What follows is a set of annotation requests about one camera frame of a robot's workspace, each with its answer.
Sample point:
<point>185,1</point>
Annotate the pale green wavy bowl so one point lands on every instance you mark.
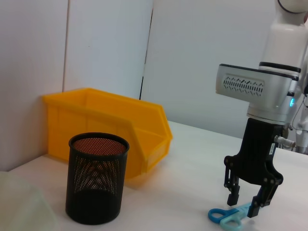
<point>21,204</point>

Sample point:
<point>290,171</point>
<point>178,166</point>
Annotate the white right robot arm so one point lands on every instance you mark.
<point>284,43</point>

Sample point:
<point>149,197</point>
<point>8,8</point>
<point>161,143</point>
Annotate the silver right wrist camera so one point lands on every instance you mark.
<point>252,84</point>

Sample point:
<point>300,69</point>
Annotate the yellow plastic bin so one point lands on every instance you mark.
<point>101,113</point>

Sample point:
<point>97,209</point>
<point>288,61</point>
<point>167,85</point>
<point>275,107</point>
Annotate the black mesh pen holder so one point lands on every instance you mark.
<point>96,204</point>

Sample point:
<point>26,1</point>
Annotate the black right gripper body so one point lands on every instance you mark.
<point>257,156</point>

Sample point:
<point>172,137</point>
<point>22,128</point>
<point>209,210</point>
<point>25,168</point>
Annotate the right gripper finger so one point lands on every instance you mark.
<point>253,210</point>
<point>233,197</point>

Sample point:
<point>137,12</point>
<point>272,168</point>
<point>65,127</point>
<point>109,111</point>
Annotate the blue scissors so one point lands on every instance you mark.
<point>223,216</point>

